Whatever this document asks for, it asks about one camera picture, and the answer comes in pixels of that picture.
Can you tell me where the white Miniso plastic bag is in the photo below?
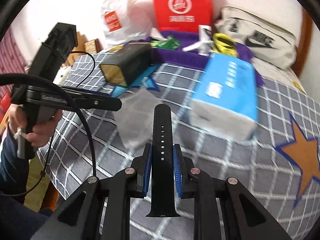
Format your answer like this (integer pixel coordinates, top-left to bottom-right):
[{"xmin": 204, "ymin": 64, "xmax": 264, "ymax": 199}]
[{"xmin": 101, "ymin": 0, "xmax": 153, "ymax": 46}]

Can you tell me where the person's left forearm sleeve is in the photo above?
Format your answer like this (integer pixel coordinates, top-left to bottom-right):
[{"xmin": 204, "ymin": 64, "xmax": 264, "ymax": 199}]
[{"xmin": 1, "ymin": 133, "xmax": 53, "ymax": 239}]

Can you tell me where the yellow black pouch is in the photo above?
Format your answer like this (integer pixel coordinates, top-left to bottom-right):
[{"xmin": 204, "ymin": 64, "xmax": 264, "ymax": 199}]
[{"xmin": 213, "ymin": 33, "xmax": 238, "ymax": 57}]

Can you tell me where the black cable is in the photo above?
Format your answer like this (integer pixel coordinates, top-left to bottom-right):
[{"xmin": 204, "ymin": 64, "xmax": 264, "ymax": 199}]
[{"xmin": 0, "ymin": 51, "xmax": 98, "ymax": 197}]

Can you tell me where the brown patterned box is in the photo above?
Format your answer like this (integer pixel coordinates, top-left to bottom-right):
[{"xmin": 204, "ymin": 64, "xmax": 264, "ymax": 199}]
[{"xmin": 84, "ymin": 39, "xmax": 101, "ymax": 54}]

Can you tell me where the red Haidilao paper bag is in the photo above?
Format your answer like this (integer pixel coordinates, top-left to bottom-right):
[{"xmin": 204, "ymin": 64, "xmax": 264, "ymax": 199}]
[{"xmin": 153, "ymin": 0, "xmax": 213, "ymax": 33}]

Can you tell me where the black watch strap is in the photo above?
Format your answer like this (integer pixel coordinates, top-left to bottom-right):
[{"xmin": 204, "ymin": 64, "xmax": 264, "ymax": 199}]
[{"xmin": 145, "ymin": 103, "xmax": 181, "ymax": 218}]

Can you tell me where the purple towel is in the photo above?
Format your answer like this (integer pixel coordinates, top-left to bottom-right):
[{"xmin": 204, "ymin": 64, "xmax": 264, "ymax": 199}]
[{"xmin": 134, "ymin": 30, "xmax": 264, "ymax": 86}]

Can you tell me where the green wet wipes pack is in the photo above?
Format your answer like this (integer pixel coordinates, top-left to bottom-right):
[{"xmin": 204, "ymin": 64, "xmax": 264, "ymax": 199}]
[{"xmin": 150, "ymin": 35, "xmax": 181, "ymax": 50}]

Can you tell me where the beige Nike bag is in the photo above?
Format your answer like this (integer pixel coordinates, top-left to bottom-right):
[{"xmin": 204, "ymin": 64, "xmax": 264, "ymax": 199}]
[{"xmin": 216, "ymin": 5, "xmax": 297, "ymax": 70}]

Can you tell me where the red curtain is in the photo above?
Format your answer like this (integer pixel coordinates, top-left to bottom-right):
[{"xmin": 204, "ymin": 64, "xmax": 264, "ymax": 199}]
[{"xmin": 0, "ymin": 28, "xmax": 28, "ymax": 106}]

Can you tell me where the wooden door frame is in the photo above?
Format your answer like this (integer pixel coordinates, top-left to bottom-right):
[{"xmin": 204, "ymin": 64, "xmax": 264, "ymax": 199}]
[{"xmin": 292, "ymin": 8, "xmax": 313, "ymax": 77}]

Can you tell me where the white cloth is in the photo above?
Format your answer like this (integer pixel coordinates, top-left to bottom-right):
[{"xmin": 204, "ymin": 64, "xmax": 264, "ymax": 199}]
[{"xmin": 182, "ymin": 25, "xmax": 213, "ymax": 56}]

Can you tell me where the dark green tea tin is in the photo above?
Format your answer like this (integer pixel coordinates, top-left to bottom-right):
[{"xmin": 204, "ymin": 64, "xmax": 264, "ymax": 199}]
[{"xmin": 99, "ymin": 42, "xmax": 152, "ymax": 87}]

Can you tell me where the person's left hand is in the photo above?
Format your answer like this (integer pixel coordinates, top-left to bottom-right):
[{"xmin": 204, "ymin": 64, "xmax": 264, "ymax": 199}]
[{"xmin": 9, "ymin": 104, "xmax": 62, "ymax": 148}]

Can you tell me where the blue tissue pack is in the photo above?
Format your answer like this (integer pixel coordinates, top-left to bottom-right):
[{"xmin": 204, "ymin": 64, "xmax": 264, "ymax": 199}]
[{"xmin": 190, "ymin": 54, "xmax": 258, "ymax": 141}]

